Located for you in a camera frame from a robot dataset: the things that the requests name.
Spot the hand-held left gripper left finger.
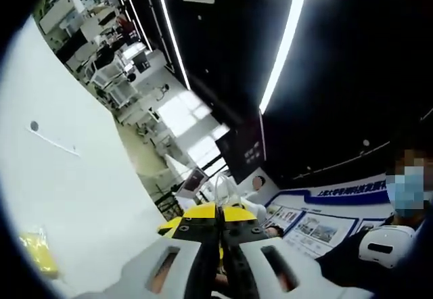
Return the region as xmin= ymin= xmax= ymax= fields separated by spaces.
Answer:
xmin=72 ymin=202 xmax=223 ymax=299

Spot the dark hanging sign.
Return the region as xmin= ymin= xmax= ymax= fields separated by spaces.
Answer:
xmin=216 ymin=133 xmax=268 ymax=185

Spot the computer monitor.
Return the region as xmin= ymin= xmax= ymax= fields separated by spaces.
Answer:
xmin=181 ymin=168 xmax=208 ymax=197

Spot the square yellow silicone block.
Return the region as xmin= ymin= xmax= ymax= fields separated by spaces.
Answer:
xmin=18 ymin=226 xmax=62 ymax=281

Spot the blue wall poster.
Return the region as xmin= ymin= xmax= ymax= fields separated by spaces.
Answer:
xmin=260 ymin=180 xmax=393 ymax=259

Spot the white chest device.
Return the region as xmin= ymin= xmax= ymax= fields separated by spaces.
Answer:
xmin=358 ymin=226 xmax=415 ymax=269

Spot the grey background office chair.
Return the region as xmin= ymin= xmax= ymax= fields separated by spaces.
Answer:
xmin=108 ymin=78 xmax=139 ymax=109
xmin=89 ymin=53 xmax=124 ymax=87

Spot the person in dark clothes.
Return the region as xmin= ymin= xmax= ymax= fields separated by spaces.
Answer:
xmin=316 ymin=217 xmax=433 ymax=299

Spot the straight ceiling light strip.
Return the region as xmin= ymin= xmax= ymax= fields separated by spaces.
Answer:
xmin=258 ymin=0 xmax=311 ymax=114

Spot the curved ceiling light strip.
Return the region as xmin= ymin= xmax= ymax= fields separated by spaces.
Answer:
xmin=154 ymin=0 xmax=192 ymax=90

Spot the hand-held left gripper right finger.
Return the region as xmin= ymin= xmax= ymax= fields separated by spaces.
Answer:
xmin=218 ymin=204 xmax=375 ymax=299

